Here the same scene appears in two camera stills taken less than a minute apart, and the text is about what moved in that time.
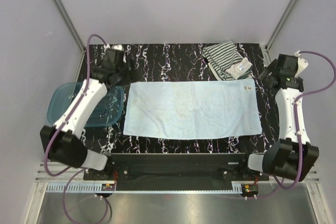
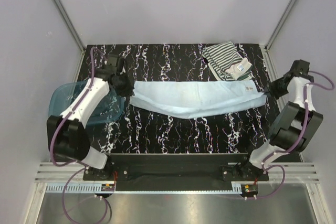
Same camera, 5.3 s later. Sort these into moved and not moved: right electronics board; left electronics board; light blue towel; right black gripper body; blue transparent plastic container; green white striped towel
Moved: light blue towel; right black gripper body
Not moved: green white striped towel; blue transparent plastic container; left electronics board; right electronics board
